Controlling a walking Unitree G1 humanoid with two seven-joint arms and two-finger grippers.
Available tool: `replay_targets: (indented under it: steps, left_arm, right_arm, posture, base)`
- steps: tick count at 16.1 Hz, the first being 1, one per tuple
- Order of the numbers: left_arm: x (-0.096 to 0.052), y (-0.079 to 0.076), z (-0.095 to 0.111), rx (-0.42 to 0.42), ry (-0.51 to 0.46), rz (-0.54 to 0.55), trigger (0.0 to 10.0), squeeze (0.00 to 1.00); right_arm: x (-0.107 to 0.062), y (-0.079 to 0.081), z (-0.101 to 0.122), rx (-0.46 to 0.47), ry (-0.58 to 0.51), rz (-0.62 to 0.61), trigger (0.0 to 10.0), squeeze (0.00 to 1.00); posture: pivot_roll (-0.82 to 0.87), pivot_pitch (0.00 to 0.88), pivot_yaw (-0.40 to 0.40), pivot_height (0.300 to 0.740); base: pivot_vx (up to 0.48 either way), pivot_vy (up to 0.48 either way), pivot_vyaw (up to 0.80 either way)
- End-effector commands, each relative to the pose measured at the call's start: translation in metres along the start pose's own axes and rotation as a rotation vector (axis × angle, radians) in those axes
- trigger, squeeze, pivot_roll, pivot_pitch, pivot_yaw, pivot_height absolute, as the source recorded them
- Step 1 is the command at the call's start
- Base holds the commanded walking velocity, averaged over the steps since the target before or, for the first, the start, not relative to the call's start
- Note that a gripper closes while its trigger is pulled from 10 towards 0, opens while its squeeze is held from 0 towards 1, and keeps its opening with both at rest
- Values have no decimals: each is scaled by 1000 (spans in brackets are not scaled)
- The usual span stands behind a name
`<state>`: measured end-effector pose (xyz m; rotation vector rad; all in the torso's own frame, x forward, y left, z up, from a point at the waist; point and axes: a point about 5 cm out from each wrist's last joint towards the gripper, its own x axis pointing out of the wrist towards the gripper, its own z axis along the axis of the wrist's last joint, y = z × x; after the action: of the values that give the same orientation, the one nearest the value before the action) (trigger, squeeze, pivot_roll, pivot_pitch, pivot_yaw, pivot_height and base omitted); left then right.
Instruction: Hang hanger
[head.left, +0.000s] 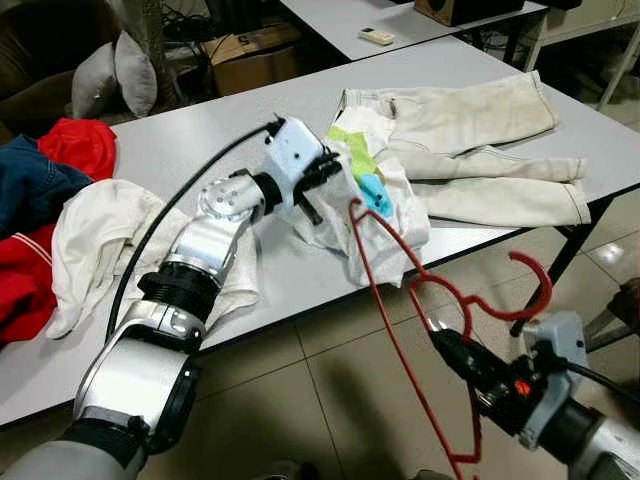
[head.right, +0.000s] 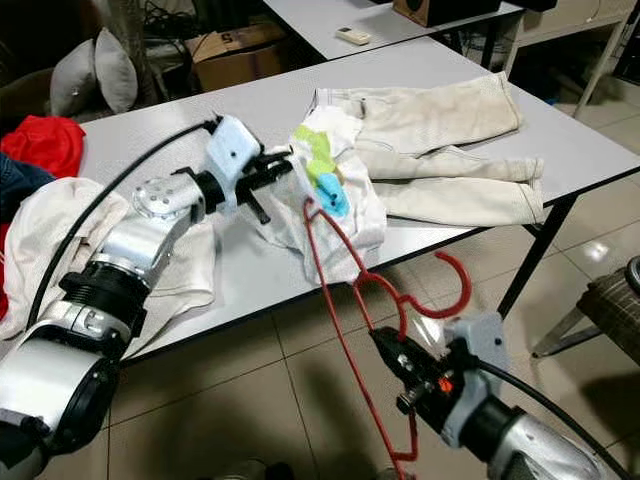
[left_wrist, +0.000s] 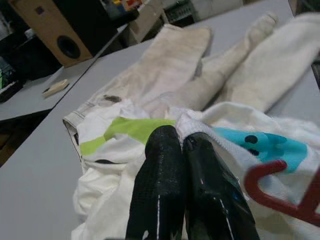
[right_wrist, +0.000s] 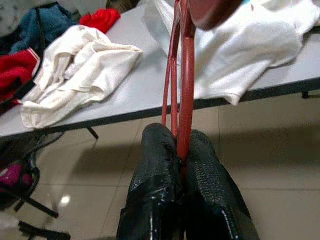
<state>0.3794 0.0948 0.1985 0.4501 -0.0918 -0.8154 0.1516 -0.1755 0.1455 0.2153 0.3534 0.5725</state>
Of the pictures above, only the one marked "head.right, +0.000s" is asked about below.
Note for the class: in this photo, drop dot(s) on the navy blue garment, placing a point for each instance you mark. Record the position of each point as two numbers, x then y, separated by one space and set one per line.
12 185

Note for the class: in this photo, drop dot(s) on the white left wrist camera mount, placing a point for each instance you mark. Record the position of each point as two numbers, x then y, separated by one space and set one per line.
232 150

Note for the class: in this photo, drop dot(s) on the open cardboard box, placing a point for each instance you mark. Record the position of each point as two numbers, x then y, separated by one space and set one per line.
240 60

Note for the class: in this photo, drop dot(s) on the dark striped stool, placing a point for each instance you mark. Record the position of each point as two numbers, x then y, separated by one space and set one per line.
610 300

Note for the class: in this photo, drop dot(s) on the dark brown armchair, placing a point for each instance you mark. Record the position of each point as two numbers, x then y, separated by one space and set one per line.
20 100

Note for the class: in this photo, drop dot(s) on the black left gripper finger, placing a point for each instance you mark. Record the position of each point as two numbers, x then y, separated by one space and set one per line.
278 158
282 175

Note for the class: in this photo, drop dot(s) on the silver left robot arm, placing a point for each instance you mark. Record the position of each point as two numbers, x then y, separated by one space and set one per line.
150 240

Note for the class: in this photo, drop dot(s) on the red plastic clothes hanger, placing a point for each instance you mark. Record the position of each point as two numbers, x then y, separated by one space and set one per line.
466 285

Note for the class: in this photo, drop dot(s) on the plain white long-sleeve shirt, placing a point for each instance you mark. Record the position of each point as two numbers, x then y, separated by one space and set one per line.
50 240

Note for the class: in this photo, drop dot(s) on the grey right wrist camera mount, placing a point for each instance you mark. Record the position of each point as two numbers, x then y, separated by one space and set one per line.
480 345

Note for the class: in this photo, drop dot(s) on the cream trousers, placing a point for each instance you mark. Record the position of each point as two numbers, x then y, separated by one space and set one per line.
440 120

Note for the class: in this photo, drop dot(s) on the grey pillow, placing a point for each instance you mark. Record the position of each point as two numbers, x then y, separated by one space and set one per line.
72 82
120 70

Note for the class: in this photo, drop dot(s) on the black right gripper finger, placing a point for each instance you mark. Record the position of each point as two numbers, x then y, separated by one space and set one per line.
393 368
394 346

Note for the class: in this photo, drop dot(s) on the white shirt green blue print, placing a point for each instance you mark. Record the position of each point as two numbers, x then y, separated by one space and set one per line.
365 220

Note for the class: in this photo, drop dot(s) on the wooden speaker box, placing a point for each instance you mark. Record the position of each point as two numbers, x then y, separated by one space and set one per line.
450 10

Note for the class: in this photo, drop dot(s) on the cream side table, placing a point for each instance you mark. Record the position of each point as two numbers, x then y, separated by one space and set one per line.
560 15

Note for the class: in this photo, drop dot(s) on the red garment white stripes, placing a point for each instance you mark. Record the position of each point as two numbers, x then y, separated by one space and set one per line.
50 145

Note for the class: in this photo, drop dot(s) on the white remote control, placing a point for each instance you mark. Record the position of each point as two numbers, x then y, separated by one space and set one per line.
354 36

